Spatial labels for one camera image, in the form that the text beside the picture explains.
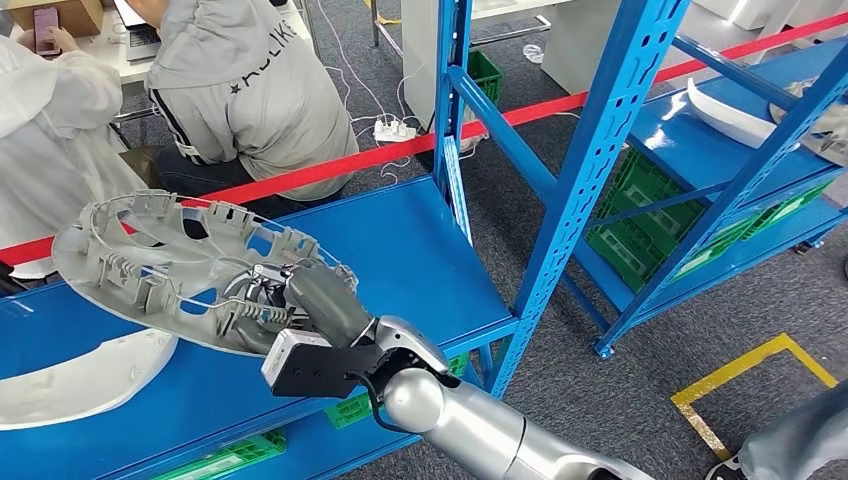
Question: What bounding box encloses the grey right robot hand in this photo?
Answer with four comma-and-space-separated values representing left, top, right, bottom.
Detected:
225, 259, 378, 356

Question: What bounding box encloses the grey plastic wheel cover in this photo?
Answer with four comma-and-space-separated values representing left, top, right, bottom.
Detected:
768, 79, 848, 167
51, 190, 359, 359

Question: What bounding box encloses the blue metal shelf rack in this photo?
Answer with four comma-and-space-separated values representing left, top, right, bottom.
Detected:
572, 0, 848, 360
0, 0, 690, 480

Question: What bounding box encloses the white curved plastic part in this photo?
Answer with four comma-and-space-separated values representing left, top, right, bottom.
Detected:
0, 329, 179, 432
685, 78, 800, 152

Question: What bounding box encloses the green plastic crate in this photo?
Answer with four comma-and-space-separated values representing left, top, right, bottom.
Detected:
771, 180, 835, 220
735, 205, 806, 241
324, 354, 468, 431
152, 429, 288, 480
586, 218, 740, 294
466, 49, 503, 107
606, 148, 709, 230

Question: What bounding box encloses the red barrier belt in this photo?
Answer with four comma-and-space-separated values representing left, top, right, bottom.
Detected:
0, 11, 848, 268

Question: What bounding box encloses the white power strip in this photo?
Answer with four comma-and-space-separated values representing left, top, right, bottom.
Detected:
372, 117, 419, 144

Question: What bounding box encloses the person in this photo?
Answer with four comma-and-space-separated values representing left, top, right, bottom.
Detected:
0, 6, 150, 280
703, 380, 848, 480
122, 0, 361, 220

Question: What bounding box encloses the grey laptop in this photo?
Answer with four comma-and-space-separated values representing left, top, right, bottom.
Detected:
112, 0, 164, 64

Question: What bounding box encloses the brown cardboard box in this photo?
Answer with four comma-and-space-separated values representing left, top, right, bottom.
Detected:
9, 0, 105, 39

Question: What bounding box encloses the pink smartphone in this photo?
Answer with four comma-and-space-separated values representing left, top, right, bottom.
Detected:
33, 6, 62, 58

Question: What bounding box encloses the pale wrist camera, black bracket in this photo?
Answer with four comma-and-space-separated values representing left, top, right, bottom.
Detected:
260, 329, 389, 400

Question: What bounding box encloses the white power cable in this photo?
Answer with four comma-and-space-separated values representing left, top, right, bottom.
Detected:
316, 0, 399, 124

